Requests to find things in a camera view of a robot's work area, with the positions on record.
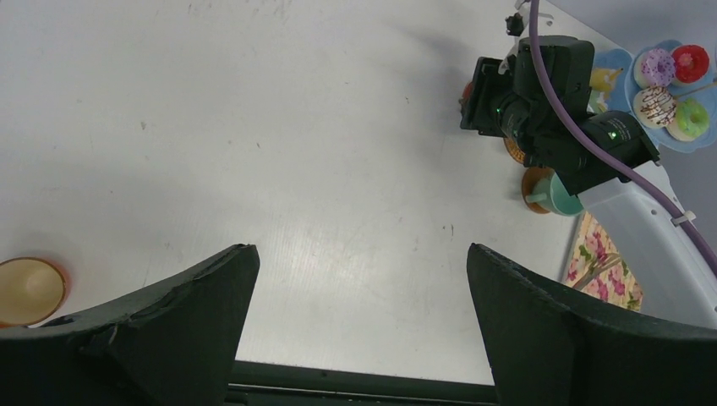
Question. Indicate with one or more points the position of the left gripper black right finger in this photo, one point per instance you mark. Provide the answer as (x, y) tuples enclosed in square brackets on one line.
[(548, 344)]

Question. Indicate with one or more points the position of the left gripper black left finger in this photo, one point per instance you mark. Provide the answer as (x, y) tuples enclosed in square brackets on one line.
[(171, 343)]

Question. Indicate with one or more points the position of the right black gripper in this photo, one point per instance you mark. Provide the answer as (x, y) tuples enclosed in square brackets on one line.
[(513, 104)]

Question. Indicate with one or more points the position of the red apple coaster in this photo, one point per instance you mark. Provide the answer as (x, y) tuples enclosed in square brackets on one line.
[(466, 93)]

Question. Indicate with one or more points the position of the woven rattan coaster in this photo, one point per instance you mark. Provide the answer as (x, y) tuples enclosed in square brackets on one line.
[(514, 151)]

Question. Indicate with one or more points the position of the orange round coaster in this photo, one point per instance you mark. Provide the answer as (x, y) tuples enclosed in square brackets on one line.
[(531, 185)]

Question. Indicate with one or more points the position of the green teacup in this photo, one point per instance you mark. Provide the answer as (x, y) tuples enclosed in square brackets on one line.
[(557, 200)]

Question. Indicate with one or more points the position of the orange small mug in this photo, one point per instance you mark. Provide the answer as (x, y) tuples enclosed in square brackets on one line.
[(32, 289)]

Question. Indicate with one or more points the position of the white chocolate donut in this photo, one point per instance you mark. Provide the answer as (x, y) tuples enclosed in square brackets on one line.
[(655, 107)]

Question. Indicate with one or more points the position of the purple sprinkled donut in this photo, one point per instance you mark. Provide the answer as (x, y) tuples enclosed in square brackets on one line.
[(654, 67)]

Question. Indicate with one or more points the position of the green frosted donut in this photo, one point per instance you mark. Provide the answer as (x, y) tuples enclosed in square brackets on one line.
[(692, 120)]

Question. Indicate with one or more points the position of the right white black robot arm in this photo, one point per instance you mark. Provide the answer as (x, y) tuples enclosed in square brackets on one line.
[(624, 187)]

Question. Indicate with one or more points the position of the floral serving tray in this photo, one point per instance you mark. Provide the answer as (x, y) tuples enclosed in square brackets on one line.
[(618, 286)]

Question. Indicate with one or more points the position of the blue three-tier cake stand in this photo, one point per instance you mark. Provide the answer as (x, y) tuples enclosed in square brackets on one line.
[(670, 88)]

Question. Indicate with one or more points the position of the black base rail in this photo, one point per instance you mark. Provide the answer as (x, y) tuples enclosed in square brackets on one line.
[(252, 383)]

